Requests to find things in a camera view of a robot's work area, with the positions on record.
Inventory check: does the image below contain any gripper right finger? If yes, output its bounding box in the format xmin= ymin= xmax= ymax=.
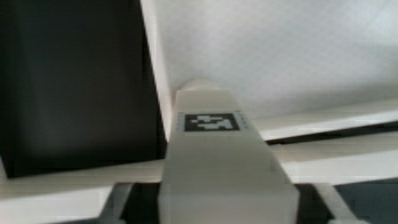
xmin=313 ymin=183 xmax=370 ymax=224

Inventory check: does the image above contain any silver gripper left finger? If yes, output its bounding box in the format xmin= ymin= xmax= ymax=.
xmin=93 ymin=183 xmax=134 ymax=224

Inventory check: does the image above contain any white desk leg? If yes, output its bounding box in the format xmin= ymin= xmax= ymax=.
xmin=159 ymin=80 xmax=299 ymax=224

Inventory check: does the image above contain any white desk top tray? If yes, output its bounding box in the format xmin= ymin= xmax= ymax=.
xmin=141 ymin=0 xmax=398 ymax=139

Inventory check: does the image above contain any white front fence bar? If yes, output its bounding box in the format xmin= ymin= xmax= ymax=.
xmin=0 ymin=132 xmax=398 ymax=224

